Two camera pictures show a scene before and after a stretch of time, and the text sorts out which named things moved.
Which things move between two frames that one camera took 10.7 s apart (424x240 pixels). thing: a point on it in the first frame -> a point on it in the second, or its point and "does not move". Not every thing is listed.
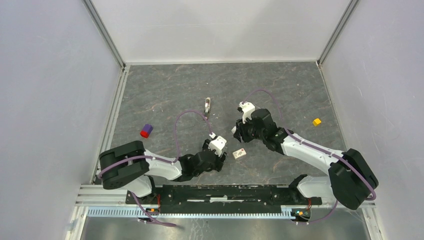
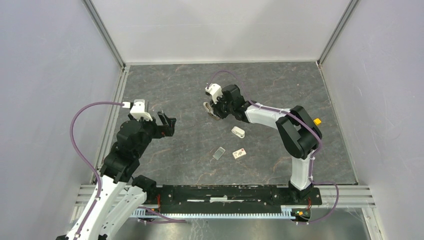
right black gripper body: x=247 y=131 -> x=223 y=108
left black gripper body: x=217 y=165 -> x=151 y=130
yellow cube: x=316 y=122 does not move
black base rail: x=224 y=199 does not move
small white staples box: x=239 y=153 does not move
